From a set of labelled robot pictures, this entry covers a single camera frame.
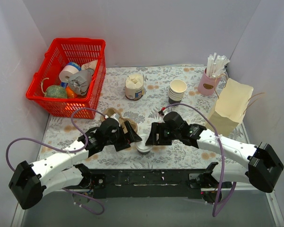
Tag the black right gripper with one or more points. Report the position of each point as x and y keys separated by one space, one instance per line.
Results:
x=161 y=134

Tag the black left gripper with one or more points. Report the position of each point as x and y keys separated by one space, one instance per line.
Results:
x=124 y=140

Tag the white cup lid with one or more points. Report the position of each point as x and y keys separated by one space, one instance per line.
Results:
x=141 y=146

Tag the black paper coffee cup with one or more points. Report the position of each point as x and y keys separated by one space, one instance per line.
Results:
x=143 y=152

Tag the brown pulp cup carrier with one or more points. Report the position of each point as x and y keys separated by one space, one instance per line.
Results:
x=110 y=111

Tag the kraft paper bag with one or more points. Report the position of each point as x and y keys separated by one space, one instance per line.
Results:
x=229 y=109

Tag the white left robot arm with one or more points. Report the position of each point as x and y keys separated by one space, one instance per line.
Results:
x=56 y=165

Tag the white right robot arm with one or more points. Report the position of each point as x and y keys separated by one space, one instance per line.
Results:
x=261 y=166

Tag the napkin pack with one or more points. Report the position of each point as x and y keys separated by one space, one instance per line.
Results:
x=134 y=86

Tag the floral patterned table mat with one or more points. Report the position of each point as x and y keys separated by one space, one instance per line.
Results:
x=62 y=131

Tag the stack of paper cups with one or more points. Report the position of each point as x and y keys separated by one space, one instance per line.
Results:
x=176 y=91

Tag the pink straw holder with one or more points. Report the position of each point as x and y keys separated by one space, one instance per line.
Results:
x=207 y=85

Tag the grey crumpled cloth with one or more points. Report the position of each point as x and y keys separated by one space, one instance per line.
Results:
x=79 y=82

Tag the orange fruit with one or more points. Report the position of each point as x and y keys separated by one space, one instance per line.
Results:
x=70 y=92

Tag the beige floral pouch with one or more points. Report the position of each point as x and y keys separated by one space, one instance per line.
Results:
x=89 y=65

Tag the green twine ball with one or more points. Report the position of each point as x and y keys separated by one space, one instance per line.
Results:
x=55 y=91

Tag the white tape roll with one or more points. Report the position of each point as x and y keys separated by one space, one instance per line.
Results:
x=66 y=73

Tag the red plastic basket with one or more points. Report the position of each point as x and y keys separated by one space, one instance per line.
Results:
x=78 y=62

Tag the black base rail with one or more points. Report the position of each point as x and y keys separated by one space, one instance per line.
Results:
x=113 y=183

